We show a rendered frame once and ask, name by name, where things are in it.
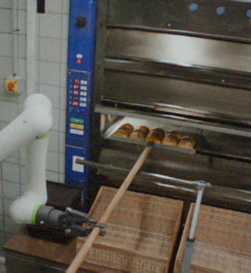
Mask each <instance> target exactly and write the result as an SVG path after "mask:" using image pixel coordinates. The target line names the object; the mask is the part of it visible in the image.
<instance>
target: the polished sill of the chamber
mask: <svg viewBox="0 0 251 273"><path fill-rule="evenodd" d="M100 143H101V144H107V145H115V146H123V147H127V148H130V149H138V150H142V151H144V150H145V148H146V145H140V144H133V143H129V142H125V141H117V140H113V139H110V136H109V135H106V134H103V135H102V136H101V137H100ZM150 152H153V153H158V154H164V155H172V156H179V157H183V158H187V159H194V160H198V161H205V162H208V163H212V162H213V163H217V164H223V165H228V166H234V167H238V168H248V169H251V159H250V160H248V159H241V158H236V157H232V156H226V155H222V154H214V153H212V154H210V153H207V152H202V151H195V153H194V154H191V153H186V152H182V151H175V150H171V149H164V148H159V147H155V146H154V147H153V148H152V150H151V151H150Z"/></svg>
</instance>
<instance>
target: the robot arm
mask: <svg viewBox="0 0 251 273"><path fill-rule="evenodd" d="M51 110H52V107H51V102H50V100H49V99H48V98H47V97H45V96H44V95H41V94H33V95H31V96H29V97H28V98H27V99H26V100H25V101H24V103H23V113H22V114H21V115H20V116H18V117H17V118H16V119H15V120H14V121H12V122H11V123H10V125H8V126H7V127H4V129H2V130H1V131H0V161H2V160H4V159H5V158H7V157H8V156H10V155H11V154H12V153H14V152H16V151H18V150H19V149H22V148H23V147H25V152H26V180H25V192H24V194H23V195H22V196H20V197H19V198H18V199H16V200H14V201H13V203H12V204H11V205H10V207H9V215H10V217H11V219H12V220H13V221H14V222H17V223H26V224H31V225H38V226H42V227H45V228H58V229H59V228H60V229H62V230H65V232H66V234H65V236H69V235H71V236H76V237H84V238H86V237H87V236H88V235H89V234H90V233H91V232H92V231H93V229H94V228H91V227H90V229H87V228H86V227H82V226H80V225H77V224H75V223H87V225H91V226H94V227H98V228H105V227H106V226H107V223H100V222H98V220H93V219H90V218H89V215H88V214H87V213H83V212H80V211H78V210H74V209H71V208H70V207H68V208H66V209H65V211H64V212H63V211H60V210H56V209H55V208H54V207H52V206H48V205H46V202H47V194H46V157H47V152H48V144H49V134H50V129H51V127H52V125H53V119H52V116H51ZM69 214H70V215H73V216H70V215H69ZM88 223H89V224H88ZM68 229H69V230H68ZM74 230H75V231H74Z"/></svg>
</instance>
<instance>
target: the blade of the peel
mask: <svg viewBox="0 0 251 273"><path fill-rule="evenodd" d="M129 123H131V124H132V125H133V126H134V130H135V129H136V127H137V126H139V125H141V124H137V123H132V122H129ZM120 126H121V125H120ZM120 126H119V127H120ZM146 126H147V127H148V128H149V133H150V131H151V129H153V128H154V127H153V126H149V125H146ZM119 127H118V128H119ZM118 128H117V129H118ZM159 128H161V127H159ZM117 129H115V131H117ZM161 129H163V130H164V132H165V135H166V133H167V132H168V131H170V130H174V129H166V128H161ZM115 131H114V132H115ZM175 131H177V132H178V133H179V134H180V135H181V138H182V137H191V138H192V139H194V142H195V144H194V146H193V149H189V148H186V147H181V146H174V145H165V144H161V142H162V141H163V140H164V137H165V135H164V136H163V139H162V140H161V141H160V144H158V143H154V146H155V147H159V148H164V149H171V150H175V151H182V152H186V153H191V154H194V153H195V151H196V147H197V145H198V142H199V139H200V137H201V134H194V133H190V132H182V131H178V130H175ZM114 132H113V133H111V134H110V139H113V140H117V141H125V142H129V143H133V144H140V145H147V143H148V141H145V139H146V138H144V141H142V140H138V139H130V138H129V135H128V138H126V137H122V136H115V135H114ZM181 138H180V139H181ZM180 139H179V140H178V143H179V141H180Z"/></svg>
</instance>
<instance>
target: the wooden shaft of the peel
mask: <svg viewBox="0 0 251 273"><path fill-rule="evenodd" d="M149 151H150V147H149V146H147V147H146V148H145V150H144V152H143V153H142V155H141V156H140V157H139V159H138V160H137V162H136V165H135V166H134V167H133V169H132V170H131V172H130V173H129V175H128V176H127V177H126V178H125V182H124V183H123V184H122V186H121V187H120V189H119V190H118V191H117V193H116V195H115V197H114V198H113V200H112V202H111V203H110V204H109V205H108V207H107V209H106V211H105V212H104V214H103V215H102V217H101V218H100V219H99V221H98V222H100V223H106V222H107V220H108V219H109V217H110V216H111V214H112V213H113V211H114V209H115V208H116V205H117V204H118V202H119V201H120V199H121V197H122V196H123V195H124V193H125V191H126V189H127V187H128V186H129V184H130V183H131V181H132V179H133V178H134V177H135V176H136V172H137V171H138V169H139V167H140V166H141V165H142V163H143V162H144V160H145V158H146V156H147V154H148V153H149ZM101 230H102V228H100V227H94V229H93V231H92V232H91V233H90V236H89V237H88V238H87V239H86V241H85V243H84V245H83V246H82V248H81V249H80V251H79V252H78V253H77V256H76V257H75V259H74V260H73V262H71V265H70V266H69V268H68V269H67V271H66V272H65V273H76V271H77V270H78V268H79V266H80V264H81V263H82V261H83V260H84V258H85V255H86V254H87V252H89V250H90V248H91V247H92V244H93V243H94V241H95V240H96V239H97V237H98V235H99V233H100V231H101Z"/></svg>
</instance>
